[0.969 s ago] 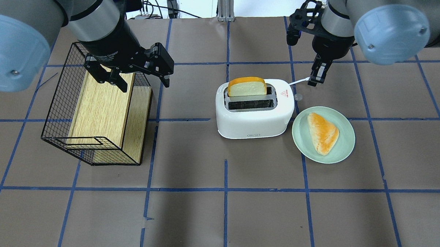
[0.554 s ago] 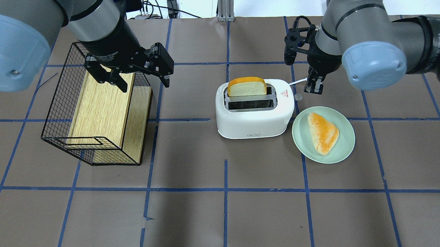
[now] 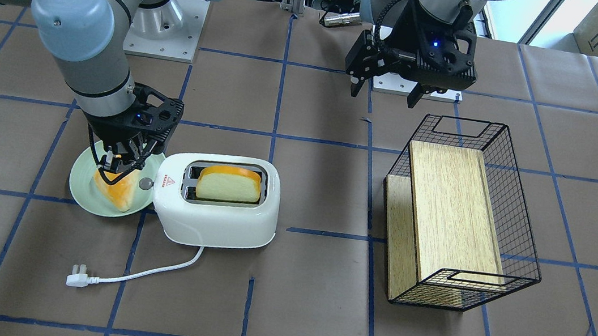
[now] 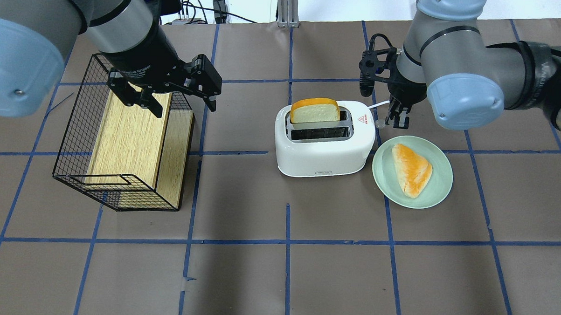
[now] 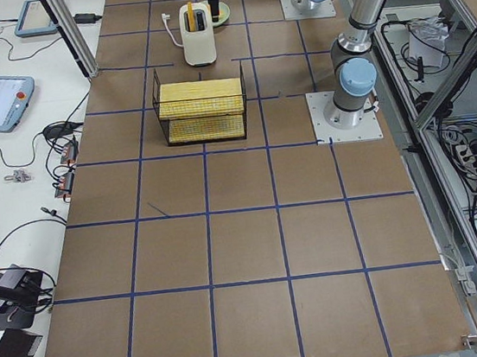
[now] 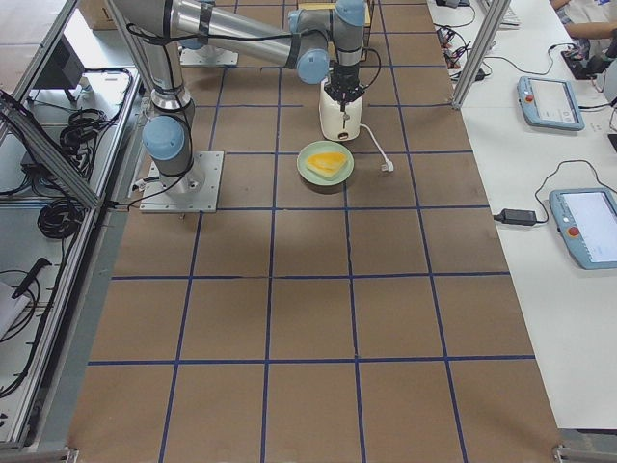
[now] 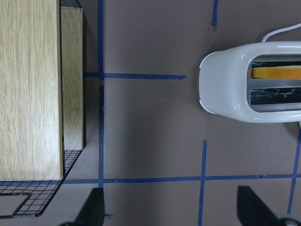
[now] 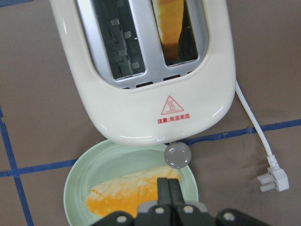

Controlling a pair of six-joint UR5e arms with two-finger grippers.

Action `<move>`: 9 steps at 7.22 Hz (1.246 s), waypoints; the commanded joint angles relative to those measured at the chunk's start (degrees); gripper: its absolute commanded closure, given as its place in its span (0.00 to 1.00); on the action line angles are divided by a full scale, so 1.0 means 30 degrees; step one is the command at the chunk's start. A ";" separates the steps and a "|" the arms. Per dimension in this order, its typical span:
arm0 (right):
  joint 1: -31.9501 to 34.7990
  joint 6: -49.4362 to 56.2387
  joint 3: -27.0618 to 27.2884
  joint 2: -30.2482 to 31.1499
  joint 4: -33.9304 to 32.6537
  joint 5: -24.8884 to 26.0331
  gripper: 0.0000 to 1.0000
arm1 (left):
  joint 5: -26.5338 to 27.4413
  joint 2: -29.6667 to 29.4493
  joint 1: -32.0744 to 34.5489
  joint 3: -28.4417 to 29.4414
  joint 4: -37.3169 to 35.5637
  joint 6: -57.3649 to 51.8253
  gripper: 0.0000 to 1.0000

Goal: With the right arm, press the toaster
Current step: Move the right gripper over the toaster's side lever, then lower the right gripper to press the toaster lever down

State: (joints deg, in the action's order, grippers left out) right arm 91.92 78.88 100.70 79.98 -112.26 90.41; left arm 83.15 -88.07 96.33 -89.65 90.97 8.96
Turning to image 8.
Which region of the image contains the bread slice in toaster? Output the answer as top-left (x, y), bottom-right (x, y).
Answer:
top-left (151, 0), bottom-right (184, 48)

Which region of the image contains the triangular bread on plate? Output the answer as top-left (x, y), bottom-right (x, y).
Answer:
top-left (86, 166), bottom-right (181, 218)

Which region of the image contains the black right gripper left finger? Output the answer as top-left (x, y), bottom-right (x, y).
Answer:
top-left (157, 178), bottom-right (171, 205)

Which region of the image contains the white toaster power cord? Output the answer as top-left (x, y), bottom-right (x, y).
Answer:
top-left (234, 80), bottom-right (290, 193)

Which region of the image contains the light green plate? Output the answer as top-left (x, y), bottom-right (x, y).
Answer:
top-left (63, 140), bottom-right (198, 226)

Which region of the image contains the white two-slot toaster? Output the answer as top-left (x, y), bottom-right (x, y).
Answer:
top-left (50, 0), bottom-right (236, 146)

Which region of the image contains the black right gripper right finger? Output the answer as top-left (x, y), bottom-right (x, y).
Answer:
top-left (168, 179), bottom-right (184, 205)

